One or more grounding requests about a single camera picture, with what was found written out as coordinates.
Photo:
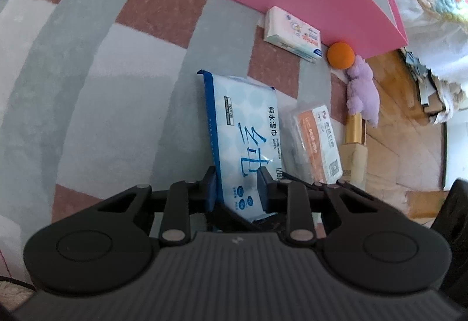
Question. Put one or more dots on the orange makeup sponge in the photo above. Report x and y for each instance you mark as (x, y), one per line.
(340, 55)

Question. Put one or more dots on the purple plush toy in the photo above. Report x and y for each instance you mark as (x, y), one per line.
(360, 94)

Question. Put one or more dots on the white tissue pack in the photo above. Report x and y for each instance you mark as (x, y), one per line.
(292, 32)

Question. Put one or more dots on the blue wet wipes pack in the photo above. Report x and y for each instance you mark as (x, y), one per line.
(241, 130)

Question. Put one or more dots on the gold capped cream tube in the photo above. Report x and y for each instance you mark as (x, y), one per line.
(354, 152)

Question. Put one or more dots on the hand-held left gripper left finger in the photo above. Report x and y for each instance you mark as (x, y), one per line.
(211, 186)

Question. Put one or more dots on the orange face mask pack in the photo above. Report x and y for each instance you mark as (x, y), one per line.
(318, 145)

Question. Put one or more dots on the checkered rug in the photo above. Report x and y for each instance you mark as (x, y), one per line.
(91, 87)

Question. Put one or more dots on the pile of papers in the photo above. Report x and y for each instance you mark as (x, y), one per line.
(435, 94)

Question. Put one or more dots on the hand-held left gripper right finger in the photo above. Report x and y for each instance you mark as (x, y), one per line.
(263, 190)

